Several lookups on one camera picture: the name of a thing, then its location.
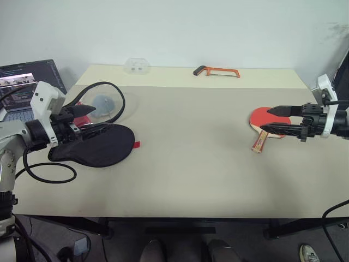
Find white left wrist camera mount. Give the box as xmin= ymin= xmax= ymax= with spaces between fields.
xmin=30 ymin=81 xmax=67 ymax=147

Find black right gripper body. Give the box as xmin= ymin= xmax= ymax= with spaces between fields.
xmin=299 ymin=103 xmax=327 ymax=143

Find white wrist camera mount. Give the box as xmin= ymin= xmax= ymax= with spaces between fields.
xmin=30 ymin=81 xmax=67 ymax=147
xmin=315 ymin=74 xmax=339 ymax=138

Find open laptop computer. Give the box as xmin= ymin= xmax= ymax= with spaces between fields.
xmin=0 ymin=59 xmax=68 ymax=122

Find white sneaker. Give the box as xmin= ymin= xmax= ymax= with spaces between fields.
xmin=299 ymin=243 xmax=320 ymax=262

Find black table leg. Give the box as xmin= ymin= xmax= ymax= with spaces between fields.
xmin=26 ymin=215 xmax=115 ymax=240
xmin=262 ymin=218 xmax=349 ymax=241

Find clear plastic holder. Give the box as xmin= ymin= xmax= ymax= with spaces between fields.
xmin=124 ymin=57 xmax=152 ymax=75

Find orange hacksaw black handle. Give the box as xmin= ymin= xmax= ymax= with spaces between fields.
xmin=192 ymin=65 xmax=242 ymax=80

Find blue grey round object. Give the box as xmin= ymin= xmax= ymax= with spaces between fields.
xmin=91 ymin=93 xmax=116 ymax=118

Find black paddle case clear window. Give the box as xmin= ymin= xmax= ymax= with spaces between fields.
xmin=47 ymin=81 xmax=142 ymax=168

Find red table tennis paddle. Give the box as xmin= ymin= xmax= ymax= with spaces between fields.
xmin=248 ymin=106 xmax=293 ymax=154

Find black table crossbar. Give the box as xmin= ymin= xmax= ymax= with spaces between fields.
xmin=144 ymin=226 xmax=216 ymax=235

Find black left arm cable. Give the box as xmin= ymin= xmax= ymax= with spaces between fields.
xmin=16 ymin=81 xmax=127 ymax=184

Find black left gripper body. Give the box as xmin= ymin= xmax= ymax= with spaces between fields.
xmin=50 ymin=107 xmax=83 ymax=145

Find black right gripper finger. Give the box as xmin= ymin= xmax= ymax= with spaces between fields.
xmin=260 ymin=123 xmax=303 ymax=137
xmin=267 ymin=105 xmax=303 ymax=118

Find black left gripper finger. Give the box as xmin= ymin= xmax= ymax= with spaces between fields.
xmin=73 ymin=104 xmax=97 ymax=118
xmin=78 ymin=123 xmax=116 ymax=140

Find dark rounded shape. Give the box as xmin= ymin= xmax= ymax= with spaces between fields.
xmin=140 ymin=239 xmax=167 ymax=262
xmin=207 ymin=239 xmax=241 ymax=262

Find small grey blue box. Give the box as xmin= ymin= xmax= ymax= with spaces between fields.
xmin=74 ymin=238 xmax=88 ymax=257

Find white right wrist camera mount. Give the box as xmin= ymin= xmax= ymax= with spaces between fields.
xmin=315 ymin=74 xmax=339 ymax=138

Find black chair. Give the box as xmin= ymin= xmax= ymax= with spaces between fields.
xmin=332 ymin=48 xmax=349 ymax=96

